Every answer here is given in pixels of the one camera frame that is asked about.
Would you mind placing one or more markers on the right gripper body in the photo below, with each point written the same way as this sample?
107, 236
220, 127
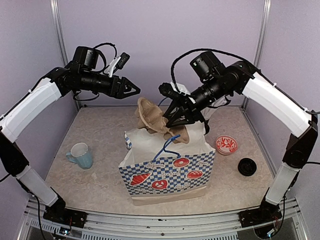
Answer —
192, 106

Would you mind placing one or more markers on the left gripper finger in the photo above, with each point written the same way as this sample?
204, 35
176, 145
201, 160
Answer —
129, 86
129, 92

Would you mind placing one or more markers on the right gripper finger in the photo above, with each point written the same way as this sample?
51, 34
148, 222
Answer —
175, 110
178, 119

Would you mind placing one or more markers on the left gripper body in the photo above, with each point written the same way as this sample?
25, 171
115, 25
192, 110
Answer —
114, 91

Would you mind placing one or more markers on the brown cardboard cup carrier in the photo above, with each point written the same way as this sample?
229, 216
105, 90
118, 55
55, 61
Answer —
151, 118

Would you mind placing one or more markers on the blue checkered paper bag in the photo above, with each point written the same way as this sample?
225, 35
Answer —
156, 170

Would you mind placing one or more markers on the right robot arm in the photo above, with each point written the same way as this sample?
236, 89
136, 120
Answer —
242, 77

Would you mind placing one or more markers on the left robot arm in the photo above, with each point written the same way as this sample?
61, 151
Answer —
87, 71

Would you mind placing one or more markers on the red floral bowl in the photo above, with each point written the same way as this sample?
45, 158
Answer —
226, 145

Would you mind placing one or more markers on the blue ceramic mug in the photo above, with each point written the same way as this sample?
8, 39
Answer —
80, 155

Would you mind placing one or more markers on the stack of black lids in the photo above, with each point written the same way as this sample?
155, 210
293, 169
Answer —
247, 167

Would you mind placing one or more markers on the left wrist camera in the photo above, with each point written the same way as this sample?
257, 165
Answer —
116, 64

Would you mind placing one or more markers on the left aluminium corner post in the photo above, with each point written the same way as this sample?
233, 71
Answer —
54, 6

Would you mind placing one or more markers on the aluminium corner post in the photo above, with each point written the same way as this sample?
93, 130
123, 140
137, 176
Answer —
54, 6
262, 32

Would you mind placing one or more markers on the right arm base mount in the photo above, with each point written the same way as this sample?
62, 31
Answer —
252, 217

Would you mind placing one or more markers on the right aluminium corner post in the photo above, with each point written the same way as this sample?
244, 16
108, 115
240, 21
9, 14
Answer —
262, 32

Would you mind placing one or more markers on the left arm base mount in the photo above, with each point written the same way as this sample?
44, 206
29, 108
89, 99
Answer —
66, 216

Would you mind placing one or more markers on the aluminium front frame rail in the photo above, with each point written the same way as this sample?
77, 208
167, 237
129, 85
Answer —
226, 225

